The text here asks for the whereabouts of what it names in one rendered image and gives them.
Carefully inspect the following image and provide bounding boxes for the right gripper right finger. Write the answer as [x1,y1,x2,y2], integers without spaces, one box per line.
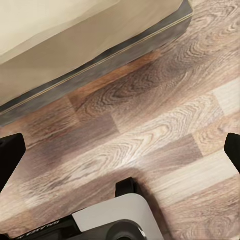
[224,132,240,173]

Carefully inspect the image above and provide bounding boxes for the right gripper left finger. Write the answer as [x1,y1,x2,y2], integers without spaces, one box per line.
[0,133,26,193]

